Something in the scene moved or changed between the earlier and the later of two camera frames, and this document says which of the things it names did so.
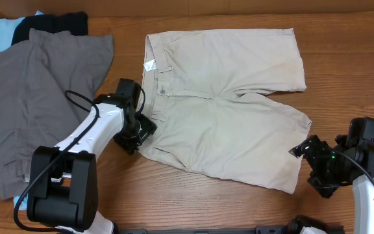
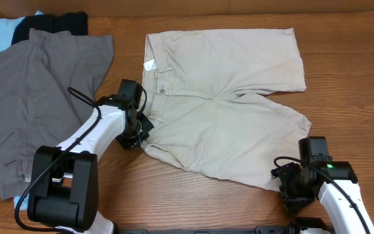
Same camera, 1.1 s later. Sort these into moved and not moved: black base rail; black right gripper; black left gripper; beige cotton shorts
Moved: black right gripper
Not moved: black base rail; black left gripper; beige cotton shorts
